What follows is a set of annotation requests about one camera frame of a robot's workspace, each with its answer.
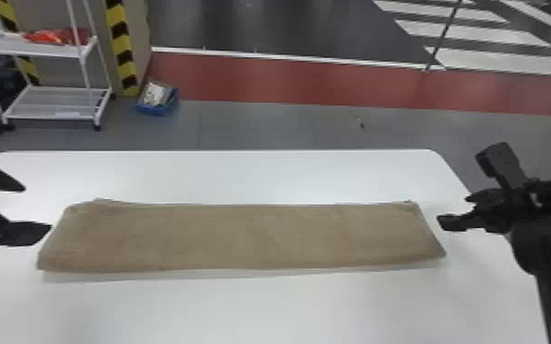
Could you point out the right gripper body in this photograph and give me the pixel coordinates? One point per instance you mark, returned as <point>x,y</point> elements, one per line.
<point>503,213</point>

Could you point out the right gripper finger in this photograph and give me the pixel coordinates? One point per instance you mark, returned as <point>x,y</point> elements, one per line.
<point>484,196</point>
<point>458,222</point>

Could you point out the red snack packet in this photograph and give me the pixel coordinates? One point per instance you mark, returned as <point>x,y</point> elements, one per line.
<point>45,37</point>

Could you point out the grey pole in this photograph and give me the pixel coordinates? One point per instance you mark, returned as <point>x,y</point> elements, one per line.
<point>441,38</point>

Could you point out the blue basket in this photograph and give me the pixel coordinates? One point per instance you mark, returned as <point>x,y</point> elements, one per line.
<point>157,98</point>

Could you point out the beige towel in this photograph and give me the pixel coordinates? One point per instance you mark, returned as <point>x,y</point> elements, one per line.
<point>237,235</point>

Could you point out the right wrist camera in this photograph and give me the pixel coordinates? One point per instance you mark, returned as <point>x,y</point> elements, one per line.
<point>501,165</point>

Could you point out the yellow black striped post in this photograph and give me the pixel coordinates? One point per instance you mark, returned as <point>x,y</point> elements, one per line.
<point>16,29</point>
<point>121,48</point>

